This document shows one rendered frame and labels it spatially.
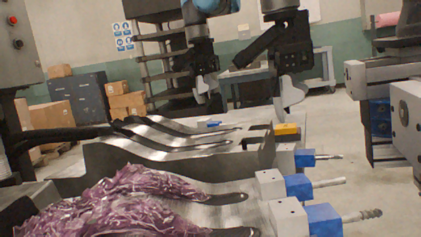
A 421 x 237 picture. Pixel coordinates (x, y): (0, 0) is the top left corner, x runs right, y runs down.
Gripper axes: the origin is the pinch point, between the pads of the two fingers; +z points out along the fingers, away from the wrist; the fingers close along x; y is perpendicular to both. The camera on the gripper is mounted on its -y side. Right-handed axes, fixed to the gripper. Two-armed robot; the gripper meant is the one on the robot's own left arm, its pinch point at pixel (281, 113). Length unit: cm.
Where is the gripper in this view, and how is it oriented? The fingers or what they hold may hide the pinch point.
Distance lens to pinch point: 72.0
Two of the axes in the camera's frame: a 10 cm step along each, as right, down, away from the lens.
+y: 9.2, -0.7, -3.8
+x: 3.5, -2.6, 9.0
